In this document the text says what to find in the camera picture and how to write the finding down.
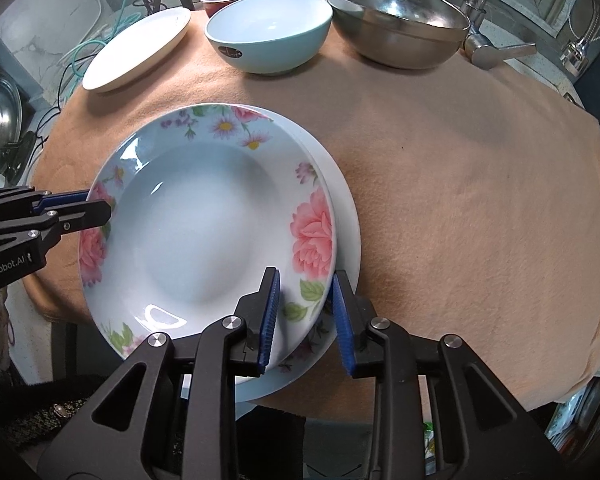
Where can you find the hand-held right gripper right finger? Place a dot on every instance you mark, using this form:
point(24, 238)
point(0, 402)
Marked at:
point(341, 325)

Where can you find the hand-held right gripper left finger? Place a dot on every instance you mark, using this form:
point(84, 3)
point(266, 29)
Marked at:
point(270, 320)

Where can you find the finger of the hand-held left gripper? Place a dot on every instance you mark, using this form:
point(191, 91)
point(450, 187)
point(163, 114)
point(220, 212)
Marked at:
point(65, 198)
point(87, 215)

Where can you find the round white plate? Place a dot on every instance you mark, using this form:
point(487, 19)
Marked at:
point(347, 220)

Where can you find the floral deep plate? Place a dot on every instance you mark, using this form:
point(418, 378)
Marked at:
point(205, 210)

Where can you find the oval white plate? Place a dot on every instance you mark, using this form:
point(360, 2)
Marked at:
point(135, 52)

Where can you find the light blue bowl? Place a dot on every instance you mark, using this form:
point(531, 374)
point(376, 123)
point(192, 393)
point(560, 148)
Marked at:
point(265, 50)

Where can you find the large steel bowl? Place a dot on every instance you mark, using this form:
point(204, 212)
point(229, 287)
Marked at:
point(400, 35)

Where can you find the steel pot lid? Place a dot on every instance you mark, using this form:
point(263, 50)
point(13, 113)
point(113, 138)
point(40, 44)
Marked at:
point(0, 110)

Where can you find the dark patterned cloth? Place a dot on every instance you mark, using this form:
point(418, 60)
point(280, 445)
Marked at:
point(45, 410)

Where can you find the tan cloth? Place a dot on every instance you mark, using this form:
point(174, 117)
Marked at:
point(455, 210)

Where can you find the green printed packet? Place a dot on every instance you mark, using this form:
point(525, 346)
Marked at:
point(575, 420)

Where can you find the small chrome tap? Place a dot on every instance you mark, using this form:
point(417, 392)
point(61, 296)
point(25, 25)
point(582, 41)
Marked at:
point(582, 45)

